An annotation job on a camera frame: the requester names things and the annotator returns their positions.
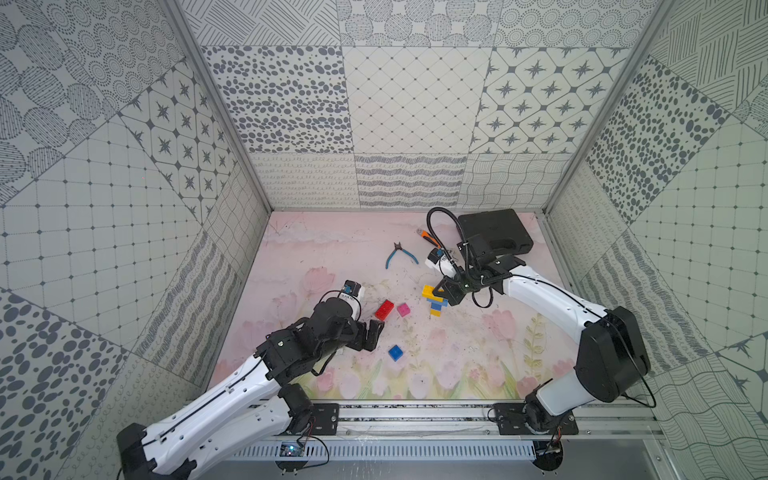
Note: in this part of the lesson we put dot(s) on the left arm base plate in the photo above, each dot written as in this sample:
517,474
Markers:
321,419

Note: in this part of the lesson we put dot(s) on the light blue lego brick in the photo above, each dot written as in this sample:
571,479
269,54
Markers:
438,305

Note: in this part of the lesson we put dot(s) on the aluminium rail frame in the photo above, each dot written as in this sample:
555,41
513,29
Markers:
469,419

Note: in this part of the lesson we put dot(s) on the yellow long lego brick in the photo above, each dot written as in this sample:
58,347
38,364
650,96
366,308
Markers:
427,292

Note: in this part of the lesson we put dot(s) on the blue small lego brick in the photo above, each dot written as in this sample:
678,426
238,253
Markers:
396,353

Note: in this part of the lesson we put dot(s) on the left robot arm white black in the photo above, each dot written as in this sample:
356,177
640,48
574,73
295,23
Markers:
260,399

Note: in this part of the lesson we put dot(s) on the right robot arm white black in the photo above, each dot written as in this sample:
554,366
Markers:
611,356

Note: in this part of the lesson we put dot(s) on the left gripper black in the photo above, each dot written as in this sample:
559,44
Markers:
364,334

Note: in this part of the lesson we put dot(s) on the floral pink table mat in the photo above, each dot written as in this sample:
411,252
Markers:
472,351

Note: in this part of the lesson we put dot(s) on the black plastic tool case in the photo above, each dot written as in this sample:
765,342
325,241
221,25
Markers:
503,230

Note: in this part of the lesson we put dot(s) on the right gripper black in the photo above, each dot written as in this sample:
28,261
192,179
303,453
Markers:
448,292

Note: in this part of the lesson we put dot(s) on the pink lego brick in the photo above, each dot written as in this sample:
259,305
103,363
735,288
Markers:
403,310

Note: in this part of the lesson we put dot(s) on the red lego brick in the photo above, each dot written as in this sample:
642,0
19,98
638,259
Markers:
384,310

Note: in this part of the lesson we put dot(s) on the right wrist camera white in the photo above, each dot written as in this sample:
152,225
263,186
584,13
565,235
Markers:
438,260

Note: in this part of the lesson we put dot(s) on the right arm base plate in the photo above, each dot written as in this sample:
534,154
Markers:
522,419

